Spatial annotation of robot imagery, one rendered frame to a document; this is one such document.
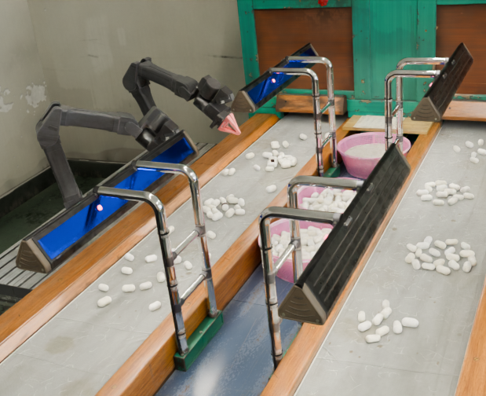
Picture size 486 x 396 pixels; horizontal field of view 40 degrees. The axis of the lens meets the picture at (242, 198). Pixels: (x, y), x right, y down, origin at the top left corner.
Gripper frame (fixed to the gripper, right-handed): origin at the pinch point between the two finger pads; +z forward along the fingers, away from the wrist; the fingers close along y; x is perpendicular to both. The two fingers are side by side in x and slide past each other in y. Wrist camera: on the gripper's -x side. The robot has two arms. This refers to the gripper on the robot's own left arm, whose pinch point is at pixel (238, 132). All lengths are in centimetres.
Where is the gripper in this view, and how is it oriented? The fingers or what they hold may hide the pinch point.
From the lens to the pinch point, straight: 248.3
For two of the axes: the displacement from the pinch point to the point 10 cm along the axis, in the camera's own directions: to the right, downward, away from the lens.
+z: 7.6, 6.5, -0.6
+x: -5.0, 6.3, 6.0
